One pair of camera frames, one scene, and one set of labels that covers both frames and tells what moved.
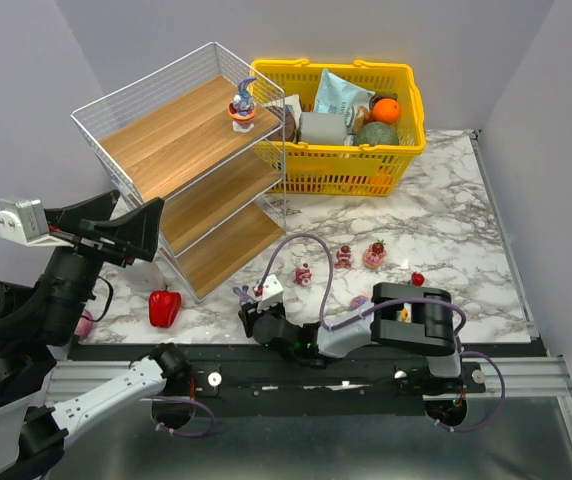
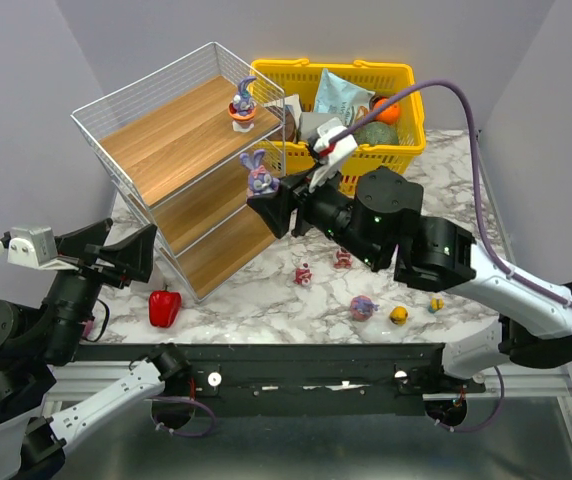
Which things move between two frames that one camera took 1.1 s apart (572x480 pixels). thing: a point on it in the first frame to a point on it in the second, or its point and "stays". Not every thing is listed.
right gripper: [248, 314] to [299, 211]
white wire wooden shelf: [207, 136] stays
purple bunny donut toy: [244, 297] to [259, 181]
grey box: [323, 128] stays
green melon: [376, 133] stays
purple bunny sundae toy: [243, 109] stays
